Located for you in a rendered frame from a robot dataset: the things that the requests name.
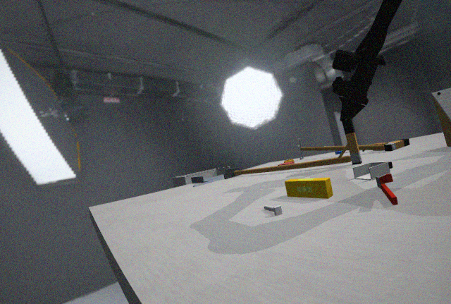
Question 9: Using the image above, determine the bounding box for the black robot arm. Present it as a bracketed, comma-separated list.
[332, 0, 402, 93]

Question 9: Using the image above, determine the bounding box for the long tan scraper with black blade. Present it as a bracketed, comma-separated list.
[224, 119, 362, 179]

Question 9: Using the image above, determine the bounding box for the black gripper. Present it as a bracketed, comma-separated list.
[338, 73, 373, 122]

